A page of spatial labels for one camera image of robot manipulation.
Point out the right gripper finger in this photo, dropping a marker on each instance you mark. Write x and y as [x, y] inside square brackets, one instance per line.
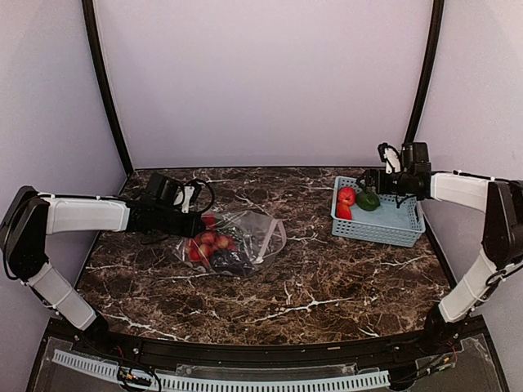
[371, 187]
[361, 180]

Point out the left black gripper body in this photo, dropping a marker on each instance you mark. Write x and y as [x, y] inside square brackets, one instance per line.
[180, 228]

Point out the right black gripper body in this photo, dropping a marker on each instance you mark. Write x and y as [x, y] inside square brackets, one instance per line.
[391, 188]

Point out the green fake avocado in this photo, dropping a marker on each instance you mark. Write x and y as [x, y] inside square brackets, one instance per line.
[368, 201]

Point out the clear zip top bag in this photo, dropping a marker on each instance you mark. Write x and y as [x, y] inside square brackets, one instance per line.
[260, 237]

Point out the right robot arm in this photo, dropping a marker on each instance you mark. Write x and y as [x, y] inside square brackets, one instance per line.
[477, 219]

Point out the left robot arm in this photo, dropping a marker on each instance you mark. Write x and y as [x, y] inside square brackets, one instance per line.
[165, 206]

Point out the purple fake eggplant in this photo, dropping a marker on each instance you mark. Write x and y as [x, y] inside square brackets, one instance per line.
[233, 263]

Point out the light blue plastic basket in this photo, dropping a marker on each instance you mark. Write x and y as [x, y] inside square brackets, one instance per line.
[398, 226]

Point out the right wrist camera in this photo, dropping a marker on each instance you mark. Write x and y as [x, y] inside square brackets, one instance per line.
[390, 157]

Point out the right black frame post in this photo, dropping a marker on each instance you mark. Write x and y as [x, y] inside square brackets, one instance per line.
[437, 12]

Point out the black frame post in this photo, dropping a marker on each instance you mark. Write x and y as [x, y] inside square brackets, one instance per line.
[94, 42]
[437, 12]

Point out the black front rail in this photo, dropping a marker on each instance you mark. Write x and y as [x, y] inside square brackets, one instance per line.
[389, 351]

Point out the white slotted cable duct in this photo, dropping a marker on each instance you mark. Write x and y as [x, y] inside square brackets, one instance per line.
[189, 378]

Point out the left black frame post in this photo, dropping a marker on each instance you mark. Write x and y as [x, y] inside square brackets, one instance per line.
[94, 42]

